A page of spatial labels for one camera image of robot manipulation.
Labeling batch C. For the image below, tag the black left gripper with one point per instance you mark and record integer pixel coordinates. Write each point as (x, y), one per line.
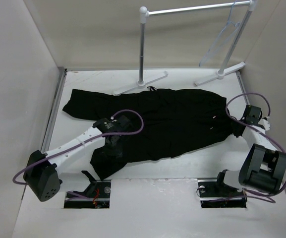
(117, 151)

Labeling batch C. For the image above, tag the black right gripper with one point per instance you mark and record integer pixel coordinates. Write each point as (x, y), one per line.
(235, 132)

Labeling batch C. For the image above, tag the black trousers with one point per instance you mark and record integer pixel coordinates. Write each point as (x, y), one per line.
(167, 123)

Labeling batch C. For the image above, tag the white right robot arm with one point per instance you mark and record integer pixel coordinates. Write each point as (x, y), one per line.
(264, 169)

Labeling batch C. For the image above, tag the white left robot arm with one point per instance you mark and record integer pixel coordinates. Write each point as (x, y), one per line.
(103, 142)

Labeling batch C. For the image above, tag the light blue clothes hanger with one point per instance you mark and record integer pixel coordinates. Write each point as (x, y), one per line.
(228, 31)

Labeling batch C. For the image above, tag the white metal clothes rack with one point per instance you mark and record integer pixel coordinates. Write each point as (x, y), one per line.
(167, 35)

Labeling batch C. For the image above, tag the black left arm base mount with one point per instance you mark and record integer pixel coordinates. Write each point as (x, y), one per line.
(95, 196)

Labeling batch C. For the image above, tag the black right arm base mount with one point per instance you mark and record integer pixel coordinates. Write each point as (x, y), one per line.
(214, 195)

